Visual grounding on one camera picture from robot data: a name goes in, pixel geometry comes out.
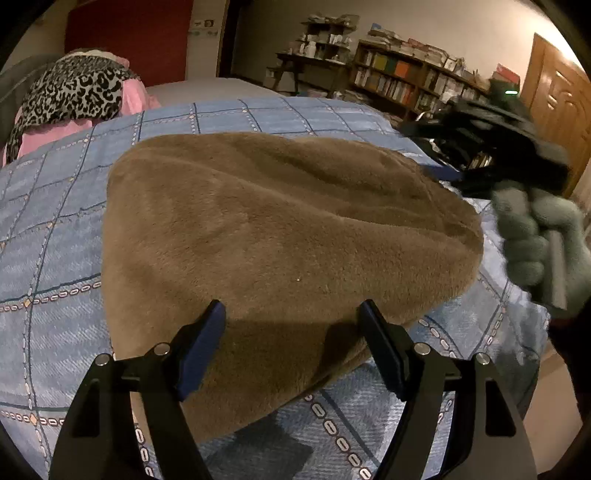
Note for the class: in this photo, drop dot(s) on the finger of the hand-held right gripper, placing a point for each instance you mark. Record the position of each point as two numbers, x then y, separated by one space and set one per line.
450 175
429 128

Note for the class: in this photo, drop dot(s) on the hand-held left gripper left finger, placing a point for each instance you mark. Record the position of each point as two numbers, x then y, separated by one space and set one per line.
203 350

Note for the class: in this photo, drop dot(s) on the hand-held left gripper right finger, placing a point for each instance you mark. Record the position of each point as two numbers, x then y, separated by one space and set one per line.
383 351

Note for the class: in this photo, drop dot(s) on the brown fleece pants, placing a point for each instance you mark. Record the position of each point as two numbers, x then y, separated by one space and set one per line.
277 230

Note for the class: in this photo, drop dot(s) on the person's right hand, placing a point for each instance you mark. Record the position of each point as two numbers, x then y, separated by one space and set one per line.
521 244

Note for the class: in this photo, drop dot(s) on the wooden bookshelf with books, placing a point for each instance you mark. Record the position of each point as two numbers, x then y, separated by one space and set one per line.
392 74

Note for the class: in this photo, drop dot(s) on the wooden door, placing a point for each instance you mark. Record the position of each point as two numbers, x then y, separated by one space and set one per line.
554 78

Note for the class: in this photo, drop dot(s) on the wooden shelf desk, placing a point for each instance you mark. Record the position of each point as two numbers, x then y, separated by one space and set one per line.
314 50

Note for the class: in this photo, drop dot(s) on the blue patterned blanket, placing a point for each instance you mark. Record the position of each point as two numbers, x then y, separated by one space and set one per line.
55 203

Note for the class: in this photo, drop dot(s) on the grey bed sheet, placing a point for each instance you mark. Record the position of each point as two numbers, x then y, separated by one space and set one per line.
207 90

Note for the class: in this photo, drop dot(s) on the pink cloth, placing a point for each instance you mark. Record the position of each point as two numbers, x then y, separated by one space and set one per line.
55 134

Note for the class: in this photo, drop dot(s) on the leopard print cloth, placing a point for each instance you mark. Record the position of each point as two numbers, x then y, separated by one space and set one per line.
74 92

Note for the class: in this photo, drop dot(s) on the white cloth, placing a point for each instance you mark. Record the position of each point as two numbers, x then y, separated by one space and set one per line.
99 54

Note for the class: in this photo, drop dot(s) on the grey sofa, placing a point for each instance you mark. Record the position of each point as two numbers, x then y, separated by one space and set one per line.
14 87

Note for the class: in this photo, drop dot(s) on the wall switches with stickers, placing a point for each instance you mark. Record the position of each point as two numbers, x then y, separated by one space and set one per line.
203 26

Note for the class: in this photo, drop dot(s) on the red wall panel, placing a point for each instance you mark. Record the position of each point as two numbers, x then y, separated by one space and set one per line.
138 32

